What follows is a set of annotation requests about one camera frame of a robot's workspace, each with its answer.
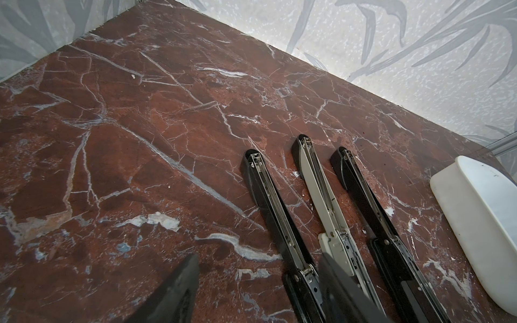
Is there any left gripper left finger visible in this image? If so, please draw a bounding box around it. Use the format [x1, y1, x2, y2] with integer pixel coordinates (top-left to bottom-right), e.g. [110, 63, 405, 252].
[125, 253, 200, 322]

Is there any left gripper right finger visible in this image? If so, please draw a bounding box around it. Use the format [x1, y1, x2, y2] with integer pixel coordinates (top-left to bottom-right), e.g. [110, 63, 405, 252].
[318, 253, 388, 322]

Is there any black stapler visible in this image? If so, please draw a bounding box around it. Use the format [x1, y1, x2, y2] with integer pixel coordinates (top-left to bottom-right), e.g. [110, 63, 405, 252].
[330, 147, 450, 322]
[241, 149, 326, 322]

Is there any beige grey stapler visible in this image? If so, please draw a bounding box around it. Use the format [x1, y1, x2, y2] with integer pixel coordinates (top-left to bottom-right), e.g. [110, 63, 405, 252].
[292, 134, 385, 313]

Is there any white plastic tray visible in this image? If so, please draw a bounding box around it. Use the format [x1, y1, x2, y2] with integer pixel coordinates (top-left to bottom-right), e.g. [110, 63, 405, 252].
[430, 156, 516, 315]

